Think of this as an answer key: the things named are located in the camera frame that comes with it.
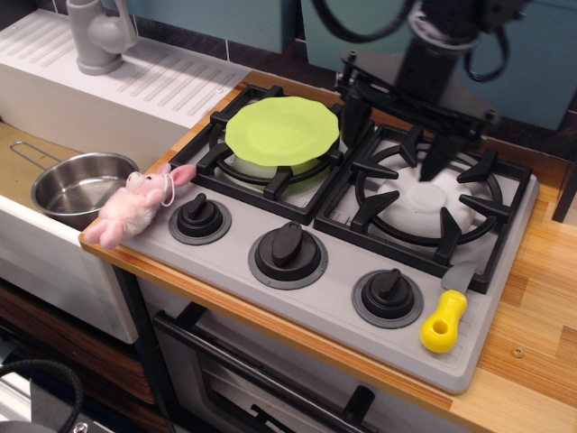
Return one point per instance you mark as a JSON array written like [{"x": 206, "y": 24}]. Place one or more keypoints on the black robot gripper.
[{"x": 419, "y": 91}]

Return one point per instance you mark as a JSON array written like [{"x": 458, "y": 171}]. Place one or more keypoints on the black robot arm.
[{"x": 447, "y": 31}]

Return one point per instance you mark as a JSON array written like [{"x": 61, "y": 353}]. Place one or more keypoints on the right black burner grate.
[{"x": 465, "y": 213}]

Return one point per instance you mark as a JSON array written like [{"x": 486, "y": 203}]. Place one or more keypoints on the black burner grate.
[
  {"x": 465, "y": 213},
  {"x": 295, "y": 192}
]

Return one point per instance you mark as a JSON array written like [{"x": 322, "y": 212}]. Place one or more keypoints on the grey toy stove top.
[{"x": 352, "y": 245}]

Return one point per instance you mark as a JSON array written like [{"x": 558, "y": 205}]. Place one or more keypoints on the green plastic plate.
[{"x": 282, "y": 131}]

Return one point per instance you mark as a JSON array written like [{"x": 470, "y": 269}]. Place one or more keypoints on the right black stove knob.
[{"x": 387, "y": 299}]

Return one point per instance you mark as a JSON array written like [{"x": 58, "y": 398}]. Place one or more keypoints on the black stove knob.
[
  {"x": 387, "y": 299},
  {"x": 200, "y": 221},
  {"x": 288, "y": 258}
]

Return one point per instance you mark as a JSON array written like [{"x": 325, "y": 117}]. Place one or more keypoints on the middle black stove knob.
[{"x": 288, "y": 258}]

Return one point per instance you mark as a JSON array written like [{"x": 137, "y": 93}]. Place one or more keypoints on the left black burner grate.
[{"x": 295, "y": 192}]

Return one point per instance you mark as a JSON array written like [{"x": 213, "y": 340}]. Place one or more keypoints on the left black stove knob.
[{"x": 200, "y": 221}]

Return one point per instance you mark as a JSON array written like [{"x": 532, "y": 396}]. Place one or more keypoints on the white toy sink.
[{"x": 139, "y": 110}]

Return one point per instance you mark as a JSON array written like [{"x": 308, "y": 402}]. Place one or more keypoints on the pink plush bunny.
[{"x": 133, "y": 207}]

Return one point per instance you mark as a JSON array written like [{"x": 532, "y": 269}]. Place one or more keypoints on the toy oven door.
[{"x": 243, "y": 381}]

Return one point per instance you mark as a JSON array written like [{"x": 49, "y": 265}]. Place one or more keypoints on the grey toy faucet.
[{"x": 100, "y": 39}]

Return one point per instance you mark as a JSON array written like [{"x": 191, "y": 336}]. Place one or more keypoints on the small steel saucepan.
[{"x": 73, "y": 191}]

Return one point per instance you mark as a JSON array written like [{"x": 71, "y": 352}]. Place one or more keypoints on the yellow handled toy knife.
[{"x": 439, "y": 332}]

